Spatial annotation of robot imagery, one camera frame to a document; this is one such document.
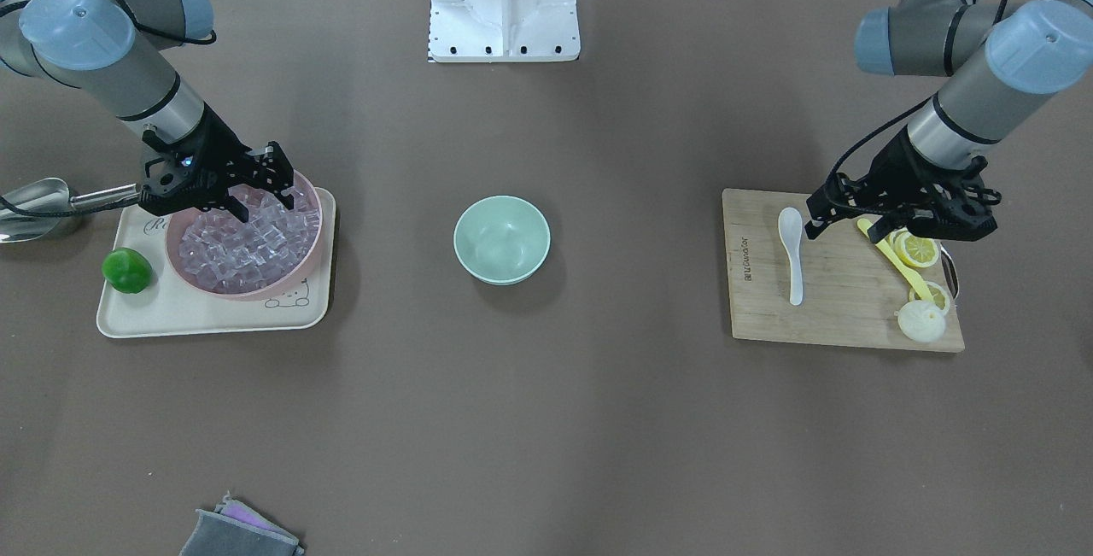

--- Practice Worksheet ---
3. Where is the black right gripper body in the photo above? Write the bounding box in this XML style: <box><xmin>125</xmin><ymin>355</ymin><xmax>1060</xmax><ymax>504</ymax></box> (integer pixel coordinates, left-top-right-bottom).
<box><xmin>139</xmin><ymin>105</ymin><xmax>251</xmax><ymax>216</ymax></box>

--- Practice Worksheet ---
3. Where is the pink bowl with ice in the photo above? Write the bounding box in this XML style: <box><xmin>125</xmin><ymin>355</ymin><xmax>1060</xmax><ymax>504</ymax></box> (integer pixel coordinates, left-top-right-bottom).
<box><xmin>165</xmin><ymin>171</ymin><xmax>325</xmax><ymax>301</ymax></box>

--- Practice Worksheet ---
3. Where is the green lime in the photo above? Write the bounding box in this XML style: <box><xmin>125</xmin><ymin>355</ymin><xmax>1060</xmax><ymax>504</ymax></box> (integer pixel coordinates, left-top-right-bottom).
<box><xmin>99</xmin><ymin>246</ymin><xmax>154</xmax><ymax>294</ymax></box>

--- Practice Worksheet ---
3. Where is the metal ice scoop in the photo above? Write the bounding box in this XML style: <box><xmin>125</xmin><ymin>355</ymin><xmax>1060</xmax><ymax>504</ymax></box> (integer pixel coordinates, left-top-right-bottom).
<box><xmin>1</xmin><ymin>178</ymin><xmax>139</xmax><ymax>242</ymax></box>

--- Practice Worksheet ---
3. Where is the grey folded cloth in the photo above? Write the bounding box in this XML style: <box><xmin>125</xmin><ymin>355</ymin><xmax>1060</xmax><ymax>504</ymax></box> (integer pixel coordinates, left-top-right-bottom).
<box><xmin>179</xmin><ymin>494</ymin><xmax>306</xmax><ymax>555</ymax></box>

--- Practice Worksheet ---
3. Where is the lemon slice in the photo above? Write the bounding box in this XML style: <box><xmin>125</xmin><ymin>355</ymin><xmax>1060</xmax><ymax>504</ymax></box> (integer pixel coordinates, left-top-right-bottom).
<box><xmin>888</xmin><ymin>230</ymin><xmax>940</xmax><ymax>269</ymax></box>
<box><xmin>900</xmin><ymin>281</ymin><xmax>952</xmax><ymax>319</ymax></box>

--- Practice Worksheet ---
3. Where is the beige serving tray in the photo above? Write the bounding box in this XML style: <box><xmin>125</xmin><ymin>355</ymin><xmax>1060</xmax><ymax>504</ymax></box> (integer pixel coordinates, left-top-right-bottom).
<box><xmin>95</xmin><ymin>189</ymin><xmax>338</xmax><ymax>338</ymax></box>

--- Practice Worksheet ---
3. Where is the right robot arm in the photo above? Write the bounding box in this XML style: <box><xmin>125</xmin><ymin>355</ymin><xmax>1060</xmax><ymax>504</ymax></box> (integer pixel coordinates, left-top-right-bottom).
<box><xmin>3</xmin><ymin>0</ymin><xmax>295</xmax><ymax>221</ymax></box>

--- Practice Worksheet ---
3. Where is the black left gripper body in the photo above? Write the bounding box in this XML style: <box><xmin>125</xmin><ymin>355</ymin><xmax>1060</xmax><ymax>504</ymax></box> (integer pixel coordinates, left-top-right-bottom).
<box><xmin>822</xmin><ymin>129</ymin><xmax>1001</xmax><ymax>242</ymax></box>

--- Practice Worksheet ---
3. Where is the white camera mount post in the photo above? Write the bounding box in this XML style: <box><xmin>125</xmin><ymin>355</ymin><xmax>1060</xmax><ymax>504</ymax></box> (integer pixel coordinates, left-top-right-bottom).
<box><xmin>427</xmin><ymin>0</ymin><xmax>581</xmax><ymax>63</ymax></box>

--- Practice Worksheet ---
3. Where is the wooden cutting board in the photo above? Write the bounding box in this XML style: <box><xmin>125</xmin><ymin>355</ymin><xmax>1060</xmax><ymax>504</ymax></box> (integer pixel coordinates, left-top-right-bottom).
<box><xmin>722</xmin><ymin>189</ymin><xmax>966</xmax><ymax>354</ymax></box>

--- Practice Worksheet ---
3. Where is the mint green bowl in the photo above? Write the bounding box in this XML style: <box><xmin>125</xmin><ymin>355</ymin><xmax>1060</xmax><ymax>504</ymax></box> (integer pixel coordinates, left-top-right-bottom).
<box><xmin>453</xmin><ymin>196</ymin><xmax>552</xmax><ymax>286</ymax></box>

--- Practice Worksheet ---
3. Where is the yellow plastic knife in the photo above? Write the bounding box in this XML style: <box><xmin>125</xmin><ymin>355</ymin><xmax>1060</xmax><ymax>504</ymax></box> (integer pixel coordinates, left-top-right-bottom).
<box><xmin>856</xmin><ymin>217</ymin><xmax>935</xmax><ymax>301</ymax></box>

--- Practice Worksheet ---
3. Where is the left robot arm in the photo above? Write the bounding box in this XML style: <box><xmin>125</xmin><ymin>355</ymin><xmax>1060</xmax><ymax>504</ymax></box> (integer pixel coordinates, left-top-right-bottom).
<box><xmin>804</xmin><ymin>0</ymin><xmax>1092</xmax><ymax>242</ymax></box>

